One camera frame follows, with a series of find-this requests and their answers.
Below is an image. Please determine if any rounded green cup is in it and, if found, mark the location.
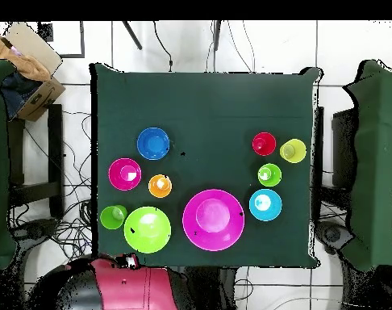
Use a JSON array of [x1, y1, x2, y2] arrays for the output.
[[256, 162, 283, 188]]

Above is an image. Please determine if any orange cup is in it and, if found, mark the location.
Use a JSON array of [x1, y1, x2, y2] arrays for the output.
[[148, 174, 173, 199]]

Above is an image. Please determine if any small blue bowl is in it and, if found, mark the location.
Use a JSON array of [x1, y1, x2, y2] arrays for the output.
[[136, 126, 171, 161]]

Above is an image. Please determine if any dark green tablecloth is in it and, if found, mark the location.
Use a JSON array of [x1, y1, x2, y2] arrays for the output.
[[90, 62, 323, 269]]

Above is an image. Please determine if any large pink bowl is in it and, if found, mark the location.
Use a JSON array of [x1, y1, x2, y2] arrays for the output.
[[181, 188, 246, 252]]

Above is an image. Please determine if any red cup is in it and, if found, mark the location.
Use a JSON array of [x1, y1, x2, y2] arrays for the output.
[[251, 131, 277, 157]]

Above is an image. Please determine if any small magenta bowl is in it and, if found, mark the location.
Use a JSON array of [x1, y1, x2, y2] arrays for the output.
[[107, 157, 143, 192]]

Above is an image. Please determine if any large green bowl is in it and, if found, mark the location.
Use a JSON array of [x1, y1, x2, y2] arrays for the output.
[[123, 206, 172, 254]]

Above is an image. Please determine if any small cyan bowl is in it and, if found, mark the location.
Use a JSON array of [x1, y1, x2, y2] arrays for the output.
[[248, 188, 283, 223]]

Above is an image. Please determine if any tall green cup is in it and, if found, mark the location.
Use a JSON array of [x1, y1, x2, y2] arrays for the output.
[[99, 204, 128, 231]]

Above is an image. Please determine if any yellow cup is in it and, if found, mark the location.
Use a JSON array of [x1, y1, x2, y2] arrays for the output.
[[278, 138, 307, 165]]

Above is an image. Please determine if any black tripod leg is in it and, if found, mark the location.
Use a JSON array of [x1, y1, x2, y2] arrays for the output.
[[121, 20, 144, 51], [212, 20, 223, 52]]

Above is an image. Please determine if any black box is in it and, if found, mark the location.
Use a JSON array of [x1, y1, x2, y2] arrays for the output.
[[331, 107, 358, 188]]

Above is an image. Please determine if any grey chair base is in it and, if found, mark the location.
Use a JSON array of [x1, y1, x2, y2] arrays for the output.
[[11, 217, 60, 241], [315, 220, 355, 256]]

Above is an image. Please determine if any cardboard box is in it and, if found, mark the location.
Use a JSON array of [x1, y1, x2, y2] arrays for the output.
[[0, 21, 67, 123]]

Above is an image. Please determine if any black floor cable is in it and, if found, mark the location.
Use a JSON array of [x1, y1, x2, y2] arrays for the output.
[[152, 20, 174, 73]]

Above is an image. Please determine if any black stool frame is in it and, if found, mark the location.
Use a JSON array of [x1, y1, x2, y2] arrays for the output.
[[6, 103, 65, 220]]

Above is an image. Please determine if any black floor frame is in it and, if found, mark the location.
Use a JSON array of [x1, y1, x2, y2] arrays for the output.
[[37, 20, 86, 59]]

